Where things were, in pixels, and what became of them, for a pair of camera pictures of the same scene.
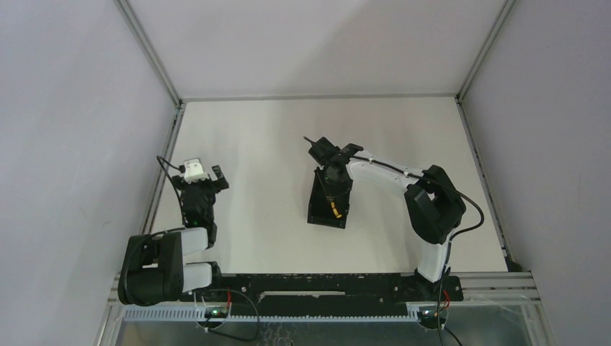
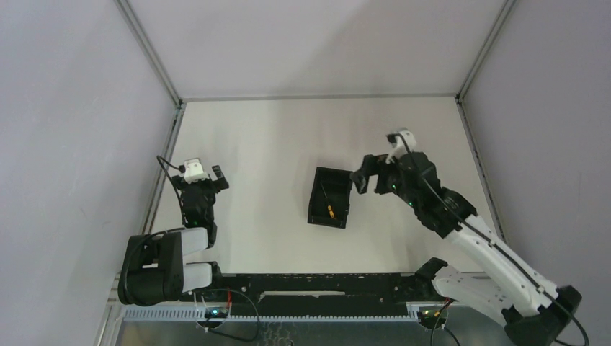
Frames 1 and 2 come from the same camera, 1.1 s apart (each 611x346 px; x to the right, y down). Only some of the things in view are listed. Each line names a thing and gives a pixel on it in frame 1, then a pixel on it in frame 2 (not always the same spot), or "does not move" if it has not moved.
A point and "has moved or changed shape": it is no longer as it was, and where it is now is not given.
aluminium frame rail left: (174, 126) does not move
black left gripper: (202, 184) does not move
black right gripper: (336, 191) → (371, 163)
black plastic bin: (320, 207) does not move
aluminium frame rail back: (204, 98) does not move
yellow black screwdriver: (335, 210) has moved or changed shape
